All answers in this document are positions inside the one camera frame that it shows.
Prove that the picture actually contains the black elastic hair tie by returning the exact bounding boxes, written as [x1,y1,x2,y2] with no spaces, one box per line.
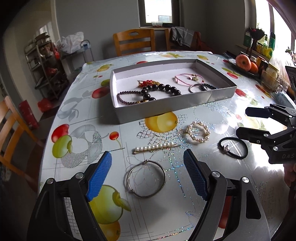
[218,136,249,160]

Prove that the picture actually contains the large silver bangle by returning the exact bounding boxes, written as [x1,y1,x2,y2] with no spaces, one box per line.
[125,160,167,199]

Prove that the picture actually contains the small silver bangle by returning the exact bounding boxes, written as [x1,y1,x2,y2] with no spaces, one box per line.
[188,83,208,93]

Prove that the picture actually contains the large dark wooden bead bracelet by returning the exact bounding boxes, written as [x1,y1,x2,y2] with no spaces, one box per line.
[140,83,182,103]

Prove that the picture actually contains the person's right hand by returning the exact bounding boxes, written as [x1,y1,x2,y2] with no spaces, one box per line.
[283,163,296,187]

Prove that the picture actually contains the glass jar with lid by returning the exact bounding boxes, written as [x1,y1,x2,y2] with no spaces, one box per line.
[261,64,283,92]

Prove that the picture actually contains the pearl bar hair clip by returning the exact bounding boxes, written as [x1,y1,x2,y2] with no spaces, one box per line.
[132,142,180,154]

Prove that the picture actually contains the round pearl hair clip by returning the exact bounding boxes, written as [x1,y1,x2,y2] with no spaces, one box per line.
[179,121,211,144]

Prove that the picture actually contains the orange fruit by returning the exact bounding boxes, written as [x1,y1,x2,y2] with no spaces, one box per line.
[249,62,258,74]

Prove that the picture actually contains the red apple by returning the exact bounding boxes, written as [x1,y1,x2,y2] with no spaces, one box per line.
[235,54,251,72]

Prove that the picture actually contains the fruit print tablecloth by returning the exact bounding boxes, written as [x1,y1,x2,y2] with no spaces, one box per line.
[40,52,288,240]

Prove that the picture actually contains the dark fruit plate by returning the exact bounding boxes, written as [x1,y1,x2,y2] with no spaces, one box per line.
[228,58,259,78]

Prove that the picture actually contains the green bottle on sill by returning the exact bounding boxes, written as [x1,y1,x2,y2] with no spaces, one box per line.
[269,32,275,51]

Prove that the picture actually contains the wooden chair left side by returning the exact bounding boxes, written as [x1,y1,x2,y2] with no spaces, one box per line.
[1,96,45,192]

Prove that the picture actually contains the wooden chair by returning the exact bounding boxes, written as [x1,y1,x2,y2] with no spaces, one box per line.
[113,29,156,57]
[1,96,45,192]

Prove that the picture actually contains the grey clothing on chair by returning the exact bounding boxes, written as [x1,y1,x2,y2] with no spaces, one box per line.
[170,27,195,48]

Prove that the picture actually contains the red and gold ornament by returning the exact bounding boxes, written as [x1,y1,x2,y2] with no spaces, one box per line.
[137,80,160,88]

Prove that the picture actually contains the grey shallow cardboard tray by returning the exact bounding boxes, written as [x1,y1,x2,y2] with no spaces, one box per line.
[110,59,237,123]

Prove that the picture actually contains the metal storage shelf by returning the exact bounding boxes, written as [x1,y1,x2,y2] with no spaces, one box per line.
[24,32,69,100]

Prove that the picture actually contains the white plastic bag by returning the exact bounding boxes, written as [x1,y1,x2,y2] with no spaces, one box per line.
[56,32,84,54]

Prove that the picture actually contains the wooden chair far side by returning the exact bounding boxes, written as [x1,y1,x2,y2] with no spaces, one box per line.
[113,29,156,57]

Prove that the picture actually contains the window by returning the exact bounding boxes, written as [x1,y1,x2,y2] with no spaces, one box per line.
[137,0,181,27]

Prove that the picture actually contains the dark blue bead bracelet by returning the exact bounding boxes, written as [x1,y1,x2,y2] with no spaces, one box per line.
[199,83,218,91]

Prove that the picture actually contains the pink cord bracelet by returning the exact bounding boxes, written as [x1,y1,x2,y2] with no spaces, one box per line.
[174,73,205,86]

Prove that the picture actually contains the purple bead bracelet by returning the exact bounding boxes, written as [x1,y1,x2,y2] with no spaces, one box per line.
[116,90,145,105]

